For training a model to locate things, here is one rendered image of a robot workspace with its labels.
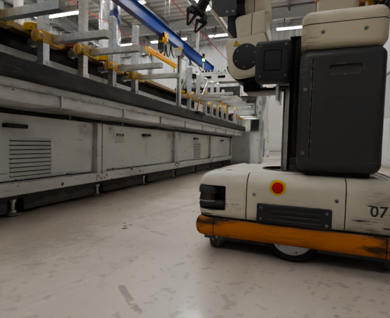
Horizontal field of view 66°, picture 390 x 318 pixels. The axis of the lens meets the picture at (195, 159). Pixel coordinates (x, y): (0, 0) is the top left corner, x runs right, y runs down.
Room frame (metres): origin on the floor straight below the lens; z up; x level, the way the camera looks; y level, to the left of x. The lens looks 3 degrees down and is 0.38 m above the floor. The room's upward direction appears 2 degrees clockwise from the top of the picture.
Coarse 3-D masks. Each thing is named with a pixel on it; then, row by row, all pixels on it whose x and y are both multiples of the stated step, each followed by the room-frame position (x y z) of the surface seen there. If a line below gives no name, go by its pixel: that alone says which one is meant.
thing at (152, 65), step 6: (102, 66) 1.87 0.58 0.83; (120, 66) 1.82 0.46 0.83; (126, 66) 1.81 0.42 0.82; (132, 66) 1.79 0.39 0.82; (138, 66) 1.78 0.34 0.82; (144, 66) 1.77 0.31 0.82; (150, 66) 1.75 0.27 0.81; (156, 66) 1.74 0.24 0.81; (162, 66) 1.75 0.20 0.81; (102, 72) 1.88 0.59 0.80
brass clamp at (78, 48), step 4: (76, 44) 1.54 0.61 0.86; (80, 44) 1.54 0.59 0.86; (84, 44) 1.55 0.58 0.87; (76, 48) 1.54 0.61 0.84; (80, 48) 1.53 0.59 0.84; (84, 48) 1.54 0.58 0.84; (88, 48) 1.58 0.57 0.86; (92, 48) 1.61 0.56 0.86; (76, 52) 1.54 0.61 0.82; (80, 52) 1.54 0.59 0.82; (84, 52) 1.55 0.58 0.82; (88, 52) 1.58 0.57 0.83; (88, 56) 1.59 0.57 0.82; (92, 56) 1.61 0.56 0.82; (96, 56) 1.64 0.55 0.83; (92, 60) 1.66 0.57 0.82
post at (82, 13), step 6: (78, 0) 1.57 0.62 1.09; (84, 0) 1.56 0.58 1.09; (78, 6) 1.57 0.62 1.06; (84, 6) 1.56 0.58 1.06; (78, 12) 1.57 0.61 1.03; (84, 12) 1.56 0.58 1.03; (78, 18) 1.57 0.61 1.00; (84, 18) 1.56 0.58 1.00; (78, 24) 1.57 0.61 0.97; (84, 24) 1.56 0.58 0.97; (78, 30) 1.57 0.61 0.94; (84, 30) 1.56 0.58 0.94; (78, 42) 1.57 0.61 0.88; (84, 42) 1.56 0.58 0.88; (78, 60) 1.57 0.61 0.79; (84, 60) 1.56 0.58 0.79; (78, 66) 1.57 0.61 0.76; (84, 66) 1.56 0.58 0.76; (78, 72) 1.57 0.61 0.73; (84, 72) 1.56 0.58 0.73
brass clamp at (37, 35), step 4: (36, 28) 1.30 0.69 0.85; (32, 32) 1.31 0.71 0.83; (36, 32) 1.30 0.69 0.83; (40, 32) 1.30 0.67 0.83; (44, 32) 1.32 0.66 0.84; (48, 32) 1.34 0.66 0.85; (32, 36) 1.31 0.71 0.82; (36, 36) 1.30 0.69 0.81; (40, 36) 1.30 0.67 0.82; (44, 36) 1.32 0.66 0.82; (48, 36) 1.34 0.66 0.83; (36, 40) 1.31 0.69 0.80; (40, 40) 1.32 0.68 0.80; (44, 40) 1.32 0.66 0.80; (48, 40) 1.34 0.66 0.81; (52, 44) 1.36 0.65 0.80; (56, 44) 1.38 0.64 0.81; (60, 44) 1.40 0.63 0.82; (52, 48) 1.41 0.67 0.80; (56, 48) 1.41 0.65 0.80; (60, 48) 1.41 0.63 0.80
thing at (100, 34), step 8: (80, 32) 1.31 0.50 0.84; (88, 32) 1.29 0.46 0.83; (96, 32) 1.28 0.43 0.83; (104, 32) 1.26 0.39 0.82; (32, 40) 1.40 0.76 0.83; (56, 40) 1.35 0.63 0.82; (64, 40) 1.33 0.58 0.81; (72, 40) 1.33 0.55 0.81; (80, 40) 1.32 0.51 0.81; (88, 40) 1.32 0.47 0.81
